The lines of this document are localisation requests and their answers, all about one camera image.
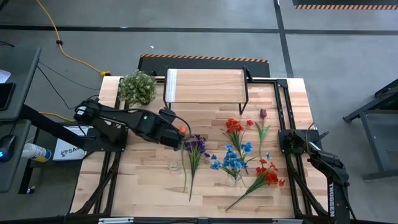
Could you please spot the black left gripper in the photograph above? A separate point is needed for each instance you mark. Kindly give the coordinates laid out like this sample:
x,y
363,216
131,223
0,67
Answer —
x,y
172,137

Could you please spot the orange artificial tulip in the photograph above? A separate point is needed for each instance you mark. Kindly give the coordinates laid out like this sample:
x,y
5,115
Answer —
x,y
183,129

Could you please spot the purple artificial flower bunch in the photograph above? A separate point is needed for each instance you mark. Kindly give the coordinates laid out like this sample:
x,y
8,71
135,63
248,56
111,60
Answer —
x,y
195,161

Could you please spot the blue artificial flower bunch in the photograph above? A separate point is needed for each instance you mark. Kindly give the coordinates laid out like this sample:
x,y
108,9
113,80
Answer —
x,y
231,160

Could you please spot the red artificial flower bunch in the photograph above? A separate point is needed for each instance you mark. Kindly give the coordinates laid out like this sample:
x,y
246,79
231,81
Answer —
x,y
270,178
233,124

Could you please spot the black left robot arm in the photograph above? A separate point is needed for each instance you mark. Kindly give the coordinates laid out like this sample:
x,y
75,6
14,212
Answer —
x,y
124,119

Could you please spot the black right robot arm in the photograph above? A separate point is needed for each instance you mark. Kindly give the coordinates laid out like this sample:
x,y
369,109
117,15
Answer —
x,y
329,169

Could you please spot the clear glass vase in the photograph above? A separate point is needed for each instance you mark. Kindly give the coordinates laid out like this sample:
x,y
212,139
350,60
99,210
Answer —
x,y
174,166
231,182

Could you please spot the potted green plant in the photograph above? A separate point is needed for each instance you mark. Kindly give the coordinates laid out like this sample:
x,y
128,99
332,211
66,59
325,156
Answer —
x,y
136,88

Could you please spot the black mat with hazard stripes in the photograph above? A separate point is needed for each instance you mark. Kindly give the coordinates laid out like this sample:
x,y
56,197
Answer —
x,y
202,65
342,2

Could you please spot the dark red artificial tulip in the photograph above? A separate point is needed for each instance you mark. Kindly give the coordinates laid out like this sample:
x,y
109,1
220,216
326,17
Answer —
x,y
263,113

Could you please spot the white printed box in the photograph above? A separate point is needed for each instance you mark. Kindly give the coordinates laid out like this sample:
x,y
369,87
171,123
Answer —
x,y
66,151

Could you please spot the white bottle with yellow label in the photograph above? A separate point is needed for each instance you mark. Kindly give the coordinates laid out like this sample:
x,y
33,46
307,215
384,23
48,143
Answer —
x,y
34,151

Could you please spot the dark grey desk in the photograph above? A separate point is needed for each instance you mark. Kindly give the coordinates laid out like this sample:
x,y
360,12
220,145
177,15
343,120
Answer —
x,y
18,77

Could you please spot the black computer mouse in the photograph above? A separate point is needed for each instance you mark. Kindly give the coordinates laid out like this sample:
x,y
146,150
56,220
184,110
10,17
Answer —
x,y
6,146

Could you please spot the black tablet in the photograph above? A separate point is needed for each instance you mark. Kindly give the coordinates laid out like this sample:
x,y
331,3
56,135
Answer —
x,y
5,96

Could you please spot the dark metal cart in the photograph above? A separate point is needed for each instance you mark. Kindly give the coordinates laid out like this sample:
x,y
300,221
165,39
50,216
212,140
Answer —
x,y
382,140

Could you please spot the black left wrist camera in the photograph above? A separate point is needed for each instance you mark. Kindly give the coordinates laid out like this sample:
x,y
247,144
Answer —
x,y
167,115

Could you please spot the wooden shelf with black frame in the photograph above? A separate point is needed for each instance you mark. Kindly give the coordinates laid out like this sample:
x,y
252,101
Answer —
x,y
205,87

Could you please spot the silver metal bracket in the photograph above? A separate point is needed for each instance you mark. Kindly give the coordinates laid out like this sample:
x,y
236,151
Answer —
x,y
287,221
116,221

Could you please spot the black aluminium rig frame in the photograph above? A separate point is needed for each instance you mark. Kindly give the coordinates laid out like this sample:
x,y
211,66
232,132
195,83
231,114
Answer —
x,y
282,83

